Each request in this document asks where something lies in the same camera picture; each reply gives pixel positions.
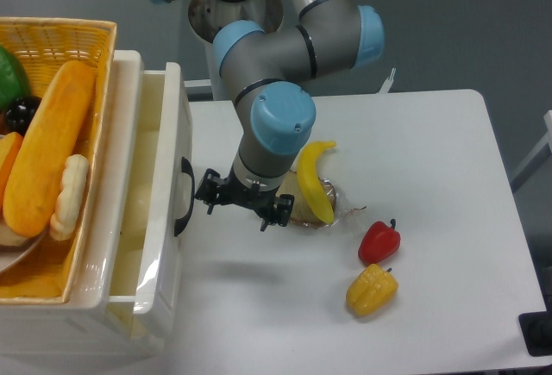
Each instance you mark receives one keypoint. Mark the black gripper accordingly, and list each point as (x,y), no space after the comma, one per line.
(266,204)

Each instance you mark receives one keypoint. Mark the white drawer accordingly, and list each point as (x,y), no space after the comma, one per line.
(145,281)

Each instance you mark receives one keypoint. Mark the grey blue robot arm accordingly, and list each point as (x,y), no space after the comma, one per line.
(262,73)

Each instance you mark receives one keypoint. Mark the white drawer cabinet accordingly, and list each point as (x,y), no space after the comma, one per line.
(84,325)

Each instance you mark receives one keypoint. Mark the wrapped bread slice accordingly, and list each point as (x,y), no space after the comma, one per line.
(302,214)

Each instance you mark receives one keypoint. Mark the yellow toy banana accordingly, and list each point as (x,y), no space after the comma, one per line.
(309,182)

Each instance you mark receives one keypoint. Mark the red toy bell pepper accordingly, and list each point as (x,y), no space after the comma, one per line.
(381,241)

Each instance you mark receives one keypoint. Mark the yellow toy bell pepper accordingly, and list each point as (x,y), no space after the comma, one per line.
(374,288)

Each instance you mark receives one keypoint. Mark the white toy pastry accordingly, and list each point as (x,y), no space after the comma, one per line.
(72,187)

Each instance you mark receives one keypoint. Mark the orange toy baguette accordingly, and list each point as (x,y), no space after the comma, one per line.
(34,182)

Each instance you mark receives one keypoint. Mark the yellow wicker basket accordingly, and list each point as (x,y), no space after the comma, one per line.
(43,45)

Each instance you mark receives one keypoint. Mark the white plate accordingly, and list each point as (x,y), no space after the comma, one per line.
(14,248)

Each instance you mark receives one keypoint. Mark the black toy berry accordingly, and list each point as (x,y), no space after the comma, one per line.
(18,115)

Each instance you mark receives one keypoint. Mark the orange toy fruit slice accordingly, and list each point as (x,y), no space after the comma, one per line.
(10,146)

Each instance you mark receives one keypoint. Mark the green toy vegetable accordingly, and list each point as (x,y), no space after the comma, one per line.
(14,80)

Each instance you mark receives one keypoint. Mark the black device at table edge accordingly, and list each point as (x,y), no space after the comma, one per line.
(536,331)

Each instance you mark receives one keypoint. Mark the white furniture frame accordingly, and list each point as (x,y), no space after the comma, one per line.
(534,159)

